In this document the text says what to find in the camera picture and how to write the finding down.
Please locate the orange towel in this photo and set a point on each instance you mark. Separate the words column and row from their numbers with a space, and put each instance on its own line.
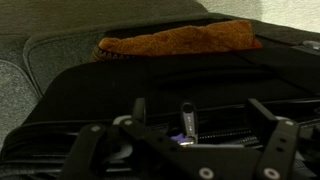
column 180, row 41

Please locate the metal zipper pull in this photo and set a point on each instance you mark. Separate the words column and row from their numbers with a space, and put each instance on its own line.
column 189, row 123

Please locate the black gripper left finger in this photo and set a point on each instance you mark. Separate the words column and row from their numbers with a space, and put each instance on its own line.
column 96, row 146

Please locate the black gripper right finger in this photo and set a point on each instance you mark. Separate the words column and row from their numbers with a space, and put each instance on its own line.
column 283, row 146

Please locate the black fabric suitcase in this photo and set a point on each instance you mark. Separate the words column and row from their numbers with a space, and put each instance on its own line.
column 150, row 83

